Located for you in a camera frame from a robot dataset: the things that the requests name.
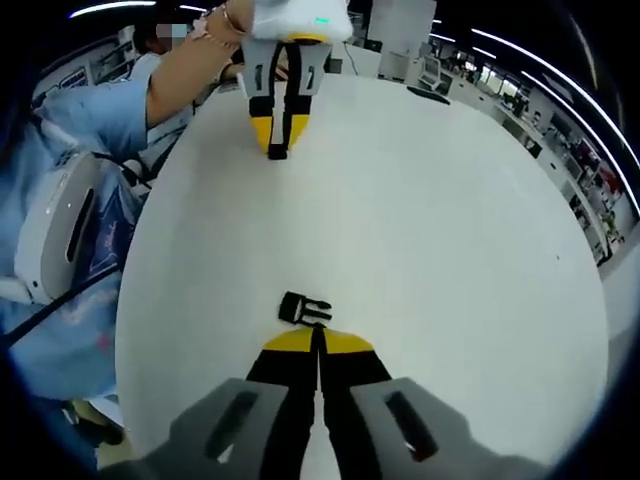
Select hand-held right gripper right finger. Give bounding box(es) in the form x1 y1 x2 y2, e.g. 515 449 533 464
318 327 551 480

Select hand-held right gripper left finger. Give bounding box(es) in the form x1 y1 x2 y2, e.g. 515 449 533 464
99 327 320 480

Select black plastic buckle male part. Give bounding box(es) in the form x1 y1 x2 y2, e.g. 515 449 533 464
277 292 334 329

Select person's left hand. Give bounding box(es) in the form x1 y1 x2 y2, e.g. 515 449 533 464
227 0 257 34

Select black flat device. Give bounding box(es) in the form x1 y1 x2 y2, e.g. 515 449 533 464
407 85 451 105

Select white office chair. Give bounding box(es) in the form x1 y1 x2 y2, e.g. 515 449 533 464
421 54 452 94

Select white grey chest device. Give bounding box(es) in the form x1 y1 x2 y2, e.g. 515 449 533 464
13 152 104 306

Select thin wrist bracelet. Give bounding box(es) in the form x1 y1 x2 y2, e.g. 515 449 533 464
219 4 247 37

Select black device cable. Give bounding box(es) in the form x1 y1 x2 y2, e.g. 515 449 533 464
0 264 124 351

